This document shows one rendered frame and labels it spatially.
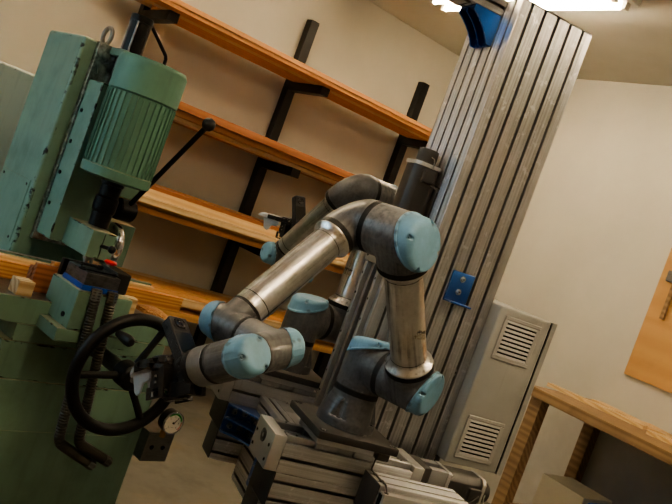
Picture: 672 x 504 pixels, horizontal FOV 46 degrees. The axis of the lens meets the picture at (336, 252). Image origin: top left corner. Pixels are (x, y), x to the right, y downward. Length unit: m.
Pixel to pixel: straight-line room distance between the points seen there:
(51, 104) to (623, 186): 3.57
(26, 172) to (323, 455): 1.07
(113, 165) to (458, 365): 1.09
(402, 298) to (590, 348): 3.17
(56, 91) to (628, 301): 3.44
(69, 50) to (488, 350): 1.39
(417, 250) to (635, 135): 3.54
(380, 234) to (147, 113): 0.68
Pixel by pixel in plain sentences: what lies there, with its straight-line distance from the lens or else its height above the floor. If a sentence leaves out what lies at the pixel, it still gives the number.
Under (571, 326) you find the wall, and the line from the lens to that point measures 4.91.
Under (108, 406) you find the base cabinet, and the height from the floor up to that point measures 0.67.
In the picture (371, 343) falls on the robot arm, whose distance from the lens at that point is 1.94.
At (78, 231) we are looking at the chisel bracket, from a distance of 2.08.
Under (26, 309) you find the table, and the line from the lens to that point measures 1.88.
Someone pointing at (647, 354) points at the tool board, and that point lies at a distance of 4.62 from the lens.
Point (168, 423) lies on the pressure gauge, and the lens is 2.11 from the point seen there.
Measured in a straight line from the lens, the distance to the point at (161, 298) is 2.22.
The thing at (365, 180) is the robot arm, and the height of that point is 1.44.
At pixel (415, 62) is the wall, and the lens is 5.59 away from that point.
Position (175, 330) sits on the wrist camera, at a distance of 1.54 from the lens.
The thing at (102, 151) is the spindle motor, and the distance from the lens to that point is 2.00.
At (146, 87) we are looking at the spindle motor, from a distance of 1.98.
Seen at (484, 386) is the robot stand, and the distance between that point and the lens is 2.29.
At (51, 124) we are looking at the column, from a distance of 2.19.
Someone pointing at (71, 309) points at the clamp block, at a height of 0.91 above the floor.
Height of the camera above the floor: 1.29
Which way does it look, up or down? 2 degrees down
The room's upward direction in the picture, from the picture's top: 20 degrees clockwise
